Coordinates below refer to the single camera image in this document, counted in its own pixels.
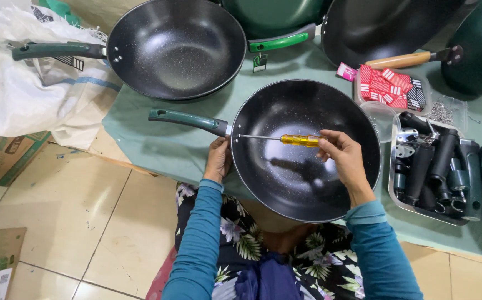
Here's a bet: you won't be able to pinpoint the person's left hand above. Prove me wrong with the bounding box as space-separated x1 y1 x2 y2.
203 136 234 184

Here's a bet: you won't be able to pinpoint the person's right hand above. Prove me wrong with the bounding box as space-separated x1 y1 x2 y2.
316 129 377 208

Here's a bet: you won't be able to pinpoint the yellow handled screwdriver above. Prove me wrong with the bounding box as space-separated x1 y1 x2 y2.
238 133 326 148

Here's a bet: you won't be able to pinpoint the black wok with teal handle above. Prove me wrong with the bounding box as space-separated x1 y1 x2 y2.
148 78 382 224

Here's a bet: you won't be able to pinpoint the green tablecloth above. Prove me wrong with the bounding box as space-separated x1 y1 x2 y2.
101 35 482 261

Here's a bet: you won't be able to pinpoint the hanging paper tag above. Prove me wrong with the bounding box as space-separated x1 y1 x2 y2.
252 45 268 73

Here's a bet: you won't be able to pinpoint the person's floral garment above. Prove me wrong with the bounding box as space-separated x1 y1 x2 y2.
174 182 367 300

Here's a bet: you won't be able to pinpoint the pink label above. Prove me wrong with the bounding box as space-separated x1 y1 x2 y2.
336 62 358 83

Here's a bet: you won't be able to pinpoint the dark blue cloth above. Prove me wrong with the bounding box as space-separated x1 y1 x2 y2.
234 252 305 300

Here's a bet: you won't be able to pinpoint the pink cushion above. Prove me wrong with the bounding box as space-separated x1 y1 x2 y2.
145 246 177 300

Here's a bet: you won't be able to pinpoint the pile of red labels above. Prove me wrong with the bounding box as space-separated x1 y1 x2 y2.
359 64 427 111

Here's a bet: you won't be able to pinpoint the large black wok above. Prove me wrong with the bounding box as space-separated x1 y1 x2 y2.
321 0 481 70

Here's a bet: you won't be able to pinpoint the white woven sack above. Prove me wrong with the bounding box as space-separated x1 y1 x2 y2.
0 0 123 151

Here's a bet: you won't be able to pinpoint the clear plastic container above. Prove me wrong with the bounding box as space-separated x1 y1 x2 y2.
353 64 433 117

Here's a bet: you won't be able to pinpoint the green plastic bag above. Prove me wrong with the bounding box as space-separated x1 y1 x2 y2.
37 0 82 26

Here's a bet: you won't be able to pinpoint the printed cardboard box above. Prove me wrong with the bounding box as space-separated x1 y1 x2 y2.
0 130 52 187

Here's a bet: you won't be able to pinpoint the metal tray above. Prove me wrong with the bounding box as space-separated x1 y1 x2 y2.
388 114 482 227

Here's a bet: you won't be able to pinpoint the plastic bag of screws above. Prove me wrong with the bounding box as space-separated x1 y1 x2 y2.
426 95 471 134

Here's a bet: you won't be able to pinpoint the black wok dark green handle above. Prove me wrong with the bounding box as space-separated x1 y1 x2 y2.
12 0 248 103

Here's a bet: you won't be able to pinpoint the green wok bright green handle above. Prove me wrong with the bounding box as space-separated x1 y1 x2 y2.
219 0 334 54

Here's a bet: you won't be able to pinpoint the pile of black pan handles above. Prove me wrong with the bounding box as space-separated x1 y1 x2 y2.
393 112 482 220

